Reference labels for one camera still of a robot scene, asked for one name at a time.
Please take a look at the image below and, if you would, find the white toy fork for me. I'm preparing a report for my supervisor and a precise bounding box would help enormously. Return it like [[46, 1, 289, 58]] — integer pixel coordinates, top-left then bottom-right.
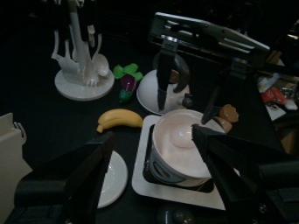
[[50, 29, 80, 81]]

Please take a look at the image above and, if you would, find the purple toy eggplant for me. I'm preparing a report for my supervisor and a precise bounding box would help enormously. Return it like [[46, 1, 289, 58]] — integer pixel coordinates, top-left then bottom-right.
[[117, 73, 137, 103]]

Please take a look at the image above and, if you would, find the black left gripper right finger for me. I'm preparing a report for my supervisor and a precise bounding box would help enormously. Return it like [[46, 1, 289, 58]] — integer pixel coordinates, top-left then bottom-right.
[[190, 123, 299, 224]]

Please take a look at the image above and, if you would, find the grey and white toy pot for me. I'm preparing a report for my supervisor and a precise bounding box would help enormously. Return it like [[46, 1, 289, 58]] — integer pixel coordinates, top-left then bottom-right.
[[144, 136, 214, 188]]

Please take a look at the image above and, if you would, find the yellow toy banana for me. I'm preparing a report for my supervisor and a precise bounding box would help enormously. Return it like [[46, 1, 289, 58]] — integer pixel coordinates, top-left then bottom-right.
[[96, 108, 145, 134]]

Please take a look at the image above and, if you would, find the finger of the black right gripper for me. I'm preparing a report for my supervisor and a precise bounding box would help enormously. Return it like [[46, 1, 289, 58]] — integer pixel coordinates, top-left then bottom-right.
[[154, 38, 178, 112], [200, 59, 248, 125]]

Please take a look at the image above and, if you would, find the white toy stove plate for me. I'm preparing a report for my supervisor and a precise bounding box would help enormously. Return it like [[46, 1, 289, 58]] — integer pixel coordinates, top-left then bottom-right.
[[130, 114, 238, 212]]

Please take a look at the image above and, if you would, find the white utensil holder stand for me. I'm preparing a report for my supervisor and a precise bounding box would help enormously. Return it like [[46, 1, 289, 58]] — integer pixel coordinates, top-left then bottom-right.
[[52, 0, 117, 102]]

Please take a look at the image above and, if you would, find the white background object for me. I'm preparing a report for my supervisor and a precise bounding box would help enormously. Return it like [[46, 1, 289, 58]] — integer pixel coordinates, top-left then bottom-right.
[[256, 72, 282, 94]]

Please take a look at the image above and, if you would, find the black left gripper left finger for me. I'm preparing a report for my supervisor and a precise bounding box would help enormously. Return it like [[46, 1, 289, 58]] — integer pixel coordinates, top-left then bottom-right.
[[3, 130, 114, 224]]

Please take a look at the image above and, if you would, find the white round plate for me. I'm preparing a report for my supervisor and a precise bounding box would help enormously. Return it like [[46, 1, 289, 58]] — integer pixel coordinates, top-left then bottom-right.
[[96, 150, 129, 210]]

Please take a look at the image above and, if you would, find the red background object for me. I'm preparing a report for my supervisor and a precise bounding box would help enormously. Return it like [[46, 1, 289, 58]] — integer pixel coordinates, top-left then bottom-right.
[[260, 86, 288, 107]]

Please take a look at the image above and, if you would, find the green toy leafy vegetable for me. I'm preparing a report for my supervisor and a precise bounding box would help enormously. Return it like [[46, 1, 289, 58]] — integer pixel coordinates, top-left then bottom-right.
[[112, 62, 145, 81]]

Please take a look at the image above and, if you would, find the brown toy mushroom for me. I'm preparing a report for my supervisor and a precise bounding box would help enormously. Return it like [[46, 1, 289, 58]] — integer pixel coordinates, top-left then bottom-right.
[[216, 103, 240, 134]]

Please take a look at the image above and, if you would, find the dark round toy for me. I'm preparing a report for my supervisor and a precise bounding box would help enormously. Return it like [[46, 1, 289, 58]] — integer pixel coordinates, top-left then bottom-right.
[[154, 203, 196, 224]]

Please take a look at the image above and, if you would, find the white toy spoon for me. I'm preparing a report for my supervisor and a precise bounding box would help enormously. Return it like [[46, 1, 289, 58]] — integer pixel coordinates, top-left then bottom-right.
[[90, 25, 110, 79]]

